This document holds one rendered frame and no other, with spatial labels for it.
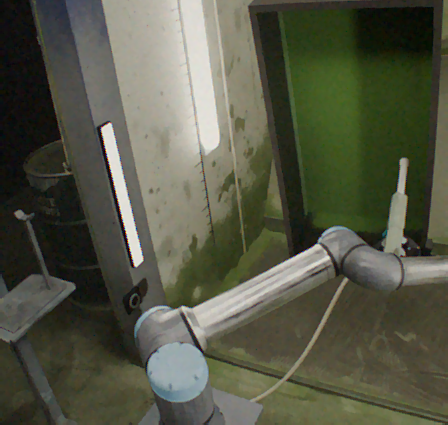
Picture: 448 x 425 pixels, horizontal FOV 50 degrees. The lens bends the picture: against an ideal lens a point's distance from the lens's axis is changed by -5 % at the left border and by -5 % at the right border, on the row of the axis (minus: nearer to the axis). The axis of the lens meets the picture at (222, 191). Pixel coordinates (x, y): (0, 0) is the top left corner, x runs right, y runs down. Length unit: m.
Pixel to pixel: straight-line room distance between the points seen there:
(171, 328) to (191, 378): 0.20
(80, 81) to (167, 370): 1.04
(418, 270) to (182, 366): 0.74
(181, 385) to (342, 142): 1.39
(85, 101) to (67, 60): 0.16
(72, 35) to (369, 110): 1.21
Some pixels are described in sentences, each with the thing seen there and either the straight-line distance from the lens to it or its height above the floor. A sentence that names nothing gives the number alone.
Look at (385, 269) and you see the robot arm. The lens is 1.45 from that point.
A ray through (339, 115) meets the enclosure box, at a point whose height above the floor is 1.09.
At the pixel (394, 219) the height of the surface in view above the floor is 0.90.
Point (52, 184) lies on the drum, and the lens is 2.64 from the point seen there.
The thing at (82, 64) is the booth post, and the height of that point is 1.51.
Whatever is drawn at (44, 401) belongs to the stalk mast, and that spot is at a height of 0.24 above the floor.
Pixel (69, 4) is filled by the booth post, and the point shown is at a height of 1.72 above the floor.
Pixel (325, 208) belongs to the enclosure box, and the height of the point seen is 0.56.
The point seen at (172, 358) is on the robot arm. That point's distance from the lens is 1.30.
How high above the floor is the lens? 1.83
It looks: 27 degrees down
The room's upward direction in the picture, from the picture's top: 8 degrees counter-clockwise
